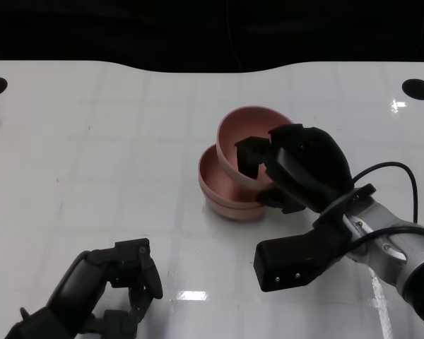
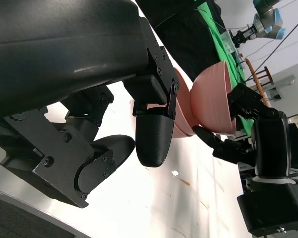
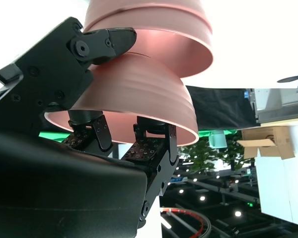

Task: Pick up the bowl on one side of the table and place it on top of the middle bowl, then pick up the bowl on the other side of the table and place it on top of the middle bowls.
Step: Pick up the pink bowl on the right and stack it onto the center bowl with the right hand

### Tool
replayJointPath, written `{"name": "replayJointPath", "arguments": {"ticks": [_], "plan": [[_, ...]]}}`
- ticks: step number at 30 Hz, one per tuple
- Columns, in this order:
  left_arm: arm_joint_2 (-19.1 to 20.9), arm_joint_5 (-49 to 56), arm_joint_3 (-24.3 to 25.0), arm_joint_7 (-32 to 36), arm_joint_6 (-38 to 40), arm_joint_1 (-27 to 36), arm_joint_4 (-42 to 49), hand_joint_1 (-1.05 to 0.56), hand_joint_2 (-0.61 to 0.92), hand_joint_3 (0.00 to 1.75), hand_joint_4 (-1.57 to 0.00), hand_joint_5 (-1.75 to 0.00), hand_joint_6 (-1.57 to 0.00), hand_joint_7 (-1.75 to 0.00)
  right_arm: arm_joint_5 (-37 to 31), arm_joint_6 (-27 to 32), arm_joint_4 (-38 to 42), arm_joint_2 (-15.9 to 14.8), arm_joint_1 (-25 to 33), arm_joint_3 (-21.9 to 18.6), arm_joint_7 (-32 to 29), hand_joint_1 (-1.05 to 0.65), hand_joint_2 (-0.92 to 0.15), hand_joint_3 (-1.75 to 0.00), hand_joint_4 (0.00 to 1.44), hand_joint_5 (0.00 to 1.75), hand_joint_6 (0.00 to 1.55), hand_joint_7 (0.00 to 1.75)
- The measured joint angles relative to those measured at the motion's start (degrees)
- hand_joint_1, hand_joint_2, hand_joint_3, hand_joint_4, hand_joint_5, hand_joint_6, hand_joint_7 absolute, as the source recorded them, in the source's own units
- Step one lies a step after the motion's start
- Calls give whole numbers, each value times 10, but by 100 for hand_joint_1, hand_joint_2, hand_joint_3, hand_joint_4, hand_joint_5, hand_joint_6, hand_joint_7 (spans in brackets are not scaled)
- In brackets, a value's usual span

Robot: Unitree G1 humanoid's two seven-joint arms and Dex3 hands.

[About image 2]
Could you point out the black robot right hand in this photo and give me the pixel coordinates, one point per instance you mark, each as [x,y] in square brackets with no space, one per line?
[272,143]

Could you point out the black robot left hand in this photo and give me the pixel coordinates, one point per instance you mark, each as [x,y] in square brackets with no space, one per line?
[64,49]

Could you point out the wooden chair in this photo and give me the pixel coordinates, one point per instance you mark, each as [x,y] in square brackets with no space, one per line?
[268,77]

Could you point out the thin orange sliver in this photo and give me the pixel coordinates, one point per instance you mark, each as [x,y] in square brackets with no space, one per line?
[185,182]

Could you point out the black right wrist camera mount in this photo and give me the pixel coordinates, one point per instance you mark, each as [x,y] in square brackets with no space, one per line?
[268,210]

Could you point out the green cloth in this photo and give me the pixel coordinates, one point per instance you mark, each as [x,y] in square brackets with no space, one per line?
[218,42]

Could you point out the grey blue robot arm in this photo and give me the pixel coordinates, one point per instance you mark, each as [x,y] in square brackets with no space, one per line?
[263,19]

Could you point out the black cloth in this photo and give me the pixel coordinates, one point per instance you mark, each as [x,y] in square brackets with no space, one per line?
[188,37]

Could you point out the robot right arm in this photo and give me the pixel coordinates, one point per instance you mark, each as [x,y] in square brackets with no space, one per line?
[270,180]

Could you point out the pink plastic bowl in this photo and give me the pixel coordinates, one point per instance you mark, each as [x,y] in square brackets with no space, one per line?
[180,129]
[185,99]
[211,99]

